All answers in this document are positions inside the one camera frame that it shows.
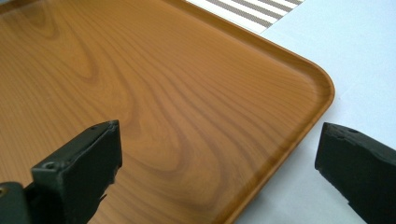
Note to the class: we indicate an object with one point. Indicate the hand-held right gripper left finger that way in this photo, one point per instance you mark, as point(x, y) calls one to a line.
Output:
point(77, 174)

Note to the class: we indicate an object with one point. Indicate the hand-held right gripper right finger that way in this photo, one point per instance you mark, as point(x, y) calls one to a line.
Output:
point(358, 165)

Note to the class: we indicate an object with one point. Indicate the wood grain tray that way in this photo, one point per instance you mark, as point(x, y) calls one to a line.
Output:
point(162, 93)

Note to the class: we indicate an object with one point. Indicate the striped white cloth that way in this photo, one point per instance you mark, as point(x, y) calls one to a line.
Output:
point(249, 12)

